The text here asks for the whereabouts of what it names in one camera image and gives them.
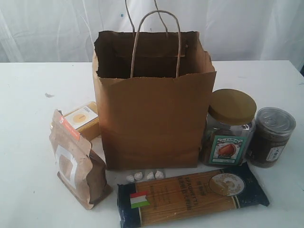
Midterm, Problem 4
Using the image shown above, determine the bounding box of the white backdrop sheet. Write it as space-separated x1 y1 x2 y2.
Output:
0 0 304 68

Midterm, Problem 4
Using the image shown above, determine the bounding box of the dark can with silver lid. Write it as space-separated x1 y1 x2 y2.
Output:
247 107 296 168

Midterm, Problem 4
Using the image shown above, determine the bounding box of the yellow millet grain pack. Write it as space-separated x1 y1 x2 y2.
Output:
63 101 100 141

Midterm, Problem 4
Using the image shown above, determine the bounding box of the brown kraft pouch white label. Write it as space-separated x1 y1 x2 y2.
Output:
49 109 112 210

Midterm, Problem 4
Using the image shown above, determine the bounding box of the blister pack of white pills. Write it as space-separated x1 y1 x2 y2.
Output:
125 169 165 183

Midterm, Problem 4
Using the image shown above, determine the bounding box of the glass jar with gold lid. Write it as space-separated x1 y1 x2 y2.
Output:
199 89 257 166

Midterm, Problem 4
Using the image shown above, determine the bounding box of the brown paper shopping bag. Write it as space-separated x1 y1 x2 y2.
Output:
92 28 216 170

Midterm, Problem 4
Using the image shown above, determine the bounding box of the spaghetti package dark blue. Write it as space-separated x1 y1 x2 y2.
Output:
117 162 269 228

